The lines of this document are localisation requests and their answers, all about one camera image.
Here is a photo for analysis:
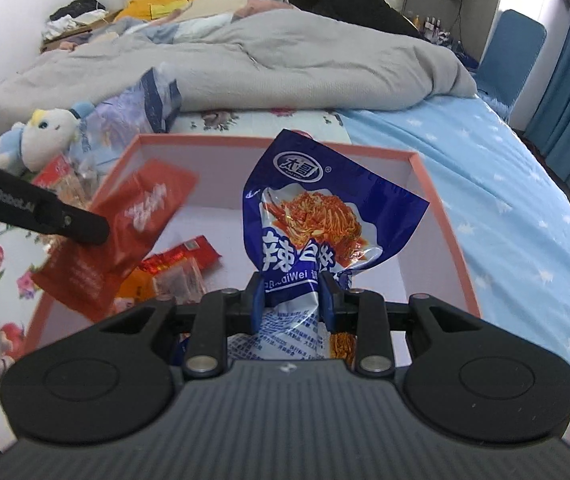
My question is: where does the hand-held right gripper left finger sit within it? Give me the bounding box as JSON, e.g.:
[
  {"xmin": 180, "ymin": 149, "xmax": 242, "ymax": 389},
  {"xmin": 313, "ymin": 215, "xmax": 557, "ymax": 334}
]
[{"xmin": 90, "ymin": 272, "xmax": 265, "ymax": 379}]

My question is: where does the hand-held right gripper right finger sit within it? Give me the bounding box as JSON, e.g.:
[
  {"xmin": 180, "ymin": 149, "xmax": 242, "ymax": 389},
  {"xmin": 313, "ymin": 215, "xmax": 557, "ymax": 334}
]
[{"xmin": 321, "ymin": 275, "xmax": 486, "ymax": 376}]

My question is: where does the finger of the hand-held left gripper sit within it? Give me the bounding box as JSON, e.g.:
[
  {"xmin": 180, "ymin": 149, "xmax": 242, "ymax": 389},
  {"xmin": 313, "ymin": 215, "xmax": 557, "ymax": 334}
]
[{"xmin": 50, "ymin": 202, "xmax": 112, "ymax": 246}]

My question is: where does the red-orange snack packet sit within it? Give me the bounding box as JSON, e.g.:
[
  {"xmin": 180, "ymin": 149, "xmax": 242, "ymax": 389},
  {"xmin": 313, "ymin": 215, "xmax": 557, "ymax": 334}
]
[{"xmin": 30, "ymin": 159, "xmax": 200, "ymax": 322}]

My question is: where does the red foil snack packet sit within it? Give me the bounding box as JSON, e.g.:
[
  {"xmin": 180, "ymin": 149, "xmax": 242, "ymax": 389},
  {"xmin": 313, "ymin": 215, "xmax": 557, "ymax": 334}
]
[{"xmin": 140, "ymin": 237, "xmax": 223, "ymax": 286}]

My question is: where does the blue printed snack packet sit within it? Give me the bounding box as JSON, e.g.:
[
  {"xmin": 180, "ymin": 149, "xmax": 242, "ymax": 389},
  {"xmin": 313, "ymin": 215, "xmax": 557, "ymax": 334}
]
[{"xmin": 227, "ymin": 129, "xmax": 430, "ymax": 361}]

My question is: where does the pink cardboard box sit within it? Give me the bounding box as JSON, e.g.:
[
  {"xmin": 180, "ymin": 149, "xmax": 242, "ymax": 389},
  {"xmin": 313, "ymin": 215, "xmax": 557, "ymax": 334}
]
[{"xmin": 20, "ymin": 132, "xmax": 483, "ymax": 361}]

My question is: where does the white plush toy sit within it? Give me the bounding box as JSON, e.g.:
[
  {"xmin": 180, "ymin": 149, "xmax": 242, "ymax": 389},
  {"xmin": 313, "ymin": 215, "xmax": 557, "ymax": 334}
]
[{"xmin": 0, "ymin": 102, "xmax": 96, "ymax": 171}]

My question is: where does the orange snack packet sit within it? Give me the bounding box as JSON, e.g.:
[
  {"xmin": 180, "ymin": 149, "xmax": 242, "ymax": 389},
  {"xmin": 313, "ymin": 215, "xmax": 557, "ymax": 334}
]
[{"xmin": 114, "ymin": 269, "xmax": 157, "ymax": 317}]

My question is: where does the clear small snack packet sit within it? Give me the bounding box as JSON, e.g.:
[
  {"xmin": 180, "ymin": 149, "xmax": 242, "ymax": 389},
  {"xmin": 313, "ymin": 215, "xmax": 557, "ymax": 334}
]
[{"xmin": 152, "ymin": 257, "xmax": 207, "ymax": 305}]

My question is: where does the blue patterned plastic bag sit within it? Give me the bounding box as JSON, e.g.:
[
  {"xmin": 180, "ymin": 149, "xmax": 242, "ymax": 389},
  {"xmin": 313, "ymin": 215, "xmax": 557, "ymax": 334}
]
[{"xmin": 72, "ymin": 67, "xmax": 183, "ymax": 161}]

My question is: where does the cardboard box with clothes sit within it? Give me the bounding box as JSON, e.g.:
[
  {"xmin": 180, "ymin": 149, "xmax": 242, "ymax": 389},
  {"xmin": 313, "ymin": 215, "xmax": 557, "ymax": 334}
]
[{"xmin": 40, "ymin": 0, "xmax": 121, "ymax": 53}]

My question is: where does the blue star bedsheet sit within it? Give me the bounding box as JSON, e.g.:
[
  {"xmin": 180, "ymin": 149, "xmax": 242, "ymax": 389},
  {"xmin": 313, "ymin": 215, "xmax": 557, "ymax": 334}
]
[{"xmin": 337, "ymin": 95, "xmax": 570, "ymax": 396}]

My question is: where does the yellow cloth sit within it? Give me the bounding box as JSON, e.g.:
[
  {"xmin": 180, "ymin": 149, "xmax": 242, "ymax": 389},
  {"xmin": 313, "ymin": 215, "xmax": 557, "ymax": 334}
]
[{"xmin": 115, "ymin": 0, "xmax": 236, "ymax": 22}]

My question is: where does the grey duvet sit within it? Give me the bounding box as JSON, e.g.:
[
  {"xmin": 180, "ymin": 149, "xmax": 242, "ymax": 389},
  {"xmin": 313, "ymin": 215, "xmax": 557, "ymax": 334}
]
[{"xmin": 0, "ymin": 7, "xmax": 478, "ymax": 138}]

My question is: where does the pink cloth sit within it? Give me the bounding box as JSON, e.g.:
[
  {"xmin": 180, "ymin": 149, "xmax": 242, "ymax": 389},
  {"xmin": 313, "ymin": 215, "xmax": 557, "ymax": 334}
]
[{"xmin": 242, "ymin": 0, "xmax": 291, "ymax": 18}]

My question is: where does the row of small bottles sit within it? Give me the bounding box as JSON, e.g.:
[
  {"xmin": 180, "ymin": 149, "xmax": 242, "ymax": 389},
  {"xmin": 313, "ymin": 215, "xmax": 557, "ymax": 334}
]
[{"xmin": 412, "ymin": 12, "xmax": 453, "ymax": 43}]

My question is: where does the black cloth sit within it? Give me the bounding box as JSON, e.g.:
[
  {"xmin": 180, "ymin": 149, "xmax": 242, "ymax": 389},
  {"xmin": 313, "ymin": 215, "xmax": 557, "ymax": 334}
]
[{"xmin": 285, "ymin": 0, "xmax": 423, "ymax": 38}]

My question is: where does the blue covered chair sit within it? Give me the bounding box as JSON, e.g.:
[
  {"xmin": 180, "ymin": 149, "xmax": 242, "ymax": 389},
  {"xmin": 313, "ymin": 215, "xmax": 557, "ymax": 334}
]
[{"xmin": 475, "ymin": 9, "xmax": 548, "ymax": 106}]

